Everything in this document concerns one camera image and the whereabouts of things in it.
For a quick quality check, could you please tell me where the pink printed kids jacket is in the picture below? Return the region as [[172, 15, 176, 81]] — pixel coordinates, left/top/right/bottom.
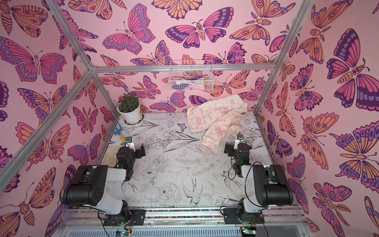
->
[[187, 94, 248, 150]]

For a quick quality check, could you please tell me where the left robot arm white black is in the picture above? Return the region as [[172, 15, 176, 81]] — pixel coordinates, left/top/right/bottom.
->
[[60, 143, 146, 226]]

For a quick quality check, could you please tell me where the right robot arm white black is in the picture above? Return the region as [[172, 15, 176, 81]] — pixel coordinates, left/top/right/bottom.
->
[[224, 142, 294, 223]]

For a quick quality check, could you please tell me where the beige work glove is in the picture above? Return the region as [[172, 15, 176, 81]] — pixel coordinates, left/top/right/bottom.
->
[[101, 147, 120, 167]]

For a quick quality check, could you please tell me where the blue yellow garden rake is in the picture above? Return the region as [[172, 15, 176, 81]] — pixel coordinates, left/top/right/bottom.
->
[[110, 123, 126, 143]]

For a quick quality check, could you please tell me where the potted green plant white pot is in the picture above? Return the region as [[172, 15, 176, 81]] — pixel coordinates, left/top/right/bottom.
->
[[117, 94, 143, 125]]

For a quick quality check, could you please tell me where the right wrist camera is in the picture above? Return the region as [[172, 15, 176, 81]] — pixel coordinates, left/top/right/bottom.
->
[[234, 133, 244, 150]]

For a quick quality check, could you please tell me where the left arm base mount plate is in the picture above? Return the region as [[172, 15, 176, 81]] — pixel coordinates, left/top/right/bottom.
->
[[103, 209, 146, 226]]

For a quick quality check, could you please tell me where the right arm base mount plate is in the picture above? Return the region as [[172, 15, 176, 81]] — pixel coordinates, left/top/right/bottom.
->
[[221, 208, 265, 225]]

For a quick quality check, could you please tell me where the aluminium front rail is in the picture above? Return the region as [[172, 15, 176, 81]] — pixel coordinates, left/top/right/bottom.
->
[[55, 206, 312, 237]]

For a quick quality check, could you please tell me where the white wire basket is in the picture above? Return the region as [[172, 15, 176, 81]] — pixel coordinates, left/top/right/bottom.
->
[[167, 59, 214, 92]]

